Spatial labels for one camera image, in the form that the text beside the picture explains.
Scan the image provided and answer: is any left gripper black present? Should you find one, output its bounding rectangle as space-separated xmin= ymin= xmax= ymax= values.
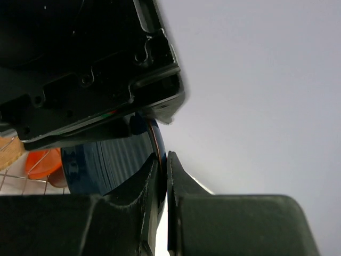
xmin=1 ymin=1 xmax=185 ymax=150

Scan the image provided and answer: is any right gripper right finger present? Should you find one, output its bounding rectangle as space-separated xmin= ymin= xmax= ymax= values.
xmin=167 ymin=151 xmax=320 ymax=255

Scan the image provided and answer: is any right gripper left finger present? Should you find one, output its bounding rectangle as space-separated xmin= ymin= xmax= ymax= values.
xmin=1 ymin=155 xmax=158 ymax=255

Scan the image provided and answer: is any dark blue leaf dish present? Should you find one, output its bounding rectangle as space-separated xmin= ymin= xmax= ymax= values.
xmin=60 ymin=114 xmax=167 ymax=227

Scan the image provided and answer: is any woven bamboo plate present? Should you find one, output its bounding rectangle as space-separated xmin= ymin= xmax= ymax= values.
xmin=0 ymin=137 xmax=25 ymax=170

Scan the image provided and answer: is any orange plate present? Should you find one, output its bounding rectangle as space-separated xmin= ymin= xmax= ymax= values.
xmin=25 ymin=148 xmax=62 ymax=180

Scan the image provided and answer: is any wire dish rack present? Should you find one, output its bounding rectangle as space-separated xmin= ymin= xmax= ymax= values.
xmin=1 ymin=150 xmax=69 ymax=196

